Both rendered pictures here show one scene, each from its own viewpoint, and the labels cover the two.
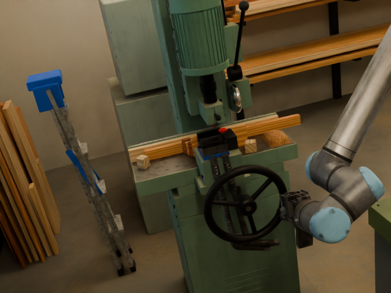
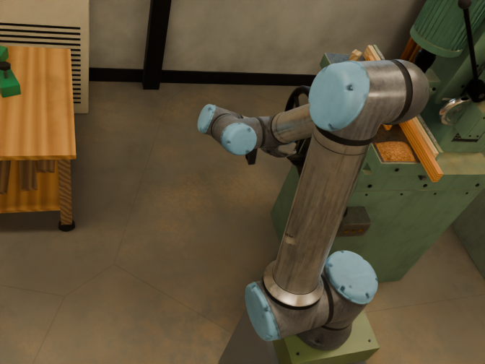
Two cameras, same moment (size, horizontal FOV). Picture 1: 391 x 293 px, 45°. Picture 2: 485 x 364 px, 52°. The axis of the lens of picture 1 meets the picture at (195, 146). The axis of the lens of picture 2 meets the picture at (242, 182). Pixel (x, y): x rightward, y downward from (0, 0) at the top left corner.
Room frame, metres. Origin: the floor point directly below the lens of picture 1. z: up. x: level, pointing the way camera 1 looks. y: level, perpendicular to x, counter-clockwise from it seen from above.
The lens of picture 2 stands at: (0.74, -1.42, 1.92)
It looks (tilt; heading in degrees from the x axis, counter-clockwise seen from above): 46 degrees down; 71
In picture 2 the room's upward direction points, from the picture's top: 20 degrees clockwise
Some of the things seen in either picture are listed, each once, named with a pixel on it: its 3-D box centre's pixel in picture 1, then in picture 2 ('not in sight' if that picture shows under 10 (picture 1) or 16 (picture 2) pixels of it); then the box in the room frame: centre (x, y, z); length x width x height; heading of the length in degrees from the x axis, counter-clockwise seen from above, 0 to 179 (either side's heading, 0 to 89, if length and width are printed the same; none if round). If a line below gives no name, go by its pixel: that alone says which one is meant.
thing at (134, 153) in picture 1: (205, 138); (396, 99); (1.68, -0.04, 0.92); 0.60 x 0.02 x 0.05; 97
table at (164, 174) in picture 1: (214, 163); (360, 108); (1.55, -0.06, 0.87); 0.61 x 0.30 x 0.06; 97
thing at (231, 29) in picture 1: (228, 43); not in sight; (1.90, -0.21, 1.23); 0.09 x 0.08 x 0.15; 7
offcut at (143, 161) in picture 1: (143, 161); (355, 56); (1.57, 0.20, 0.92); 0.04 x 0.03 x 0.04; 50
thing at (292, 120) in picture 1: (224, 136); (399, 113); (1.67, -0.12, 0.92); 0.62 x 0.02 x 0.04; 97
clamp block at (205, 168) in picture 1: (219, 161); not in sight; (1.47, -0.07, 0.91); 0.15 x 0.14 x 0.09; 97
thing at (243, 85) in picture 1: (238, 92); (473, 118); (1.87, -0.22, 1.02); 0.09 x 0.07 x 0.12; 97
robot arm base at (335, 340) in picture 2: not in sight; (325, 311); (1.34, -0.79, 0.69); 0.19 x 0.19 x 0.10
